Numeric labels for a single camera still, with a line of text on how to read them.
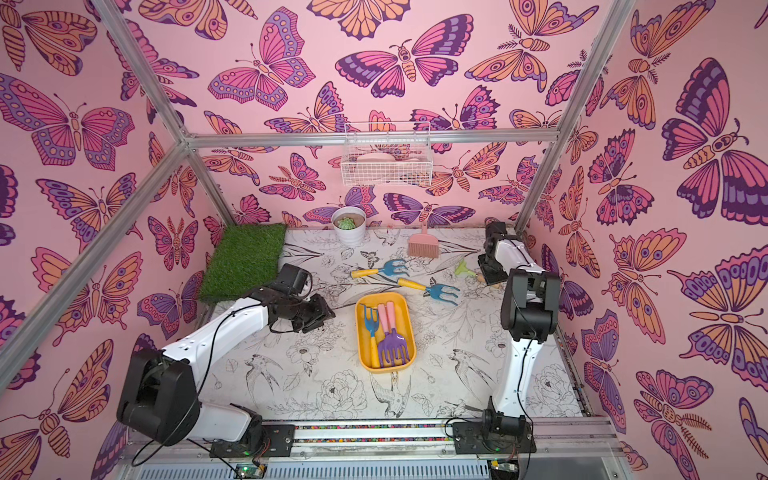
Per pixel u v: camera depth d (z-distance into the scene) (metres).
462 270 1.07
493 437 0.67
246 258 1.06
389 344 0.87
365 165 0.92
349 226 1.06
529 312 0.58
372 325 0.91
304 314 0.73
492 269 0.89
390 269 1.07
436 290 1.03
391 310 0.95
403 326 0.93
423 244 1.17
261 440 0.71
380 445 0.73
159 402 0.42
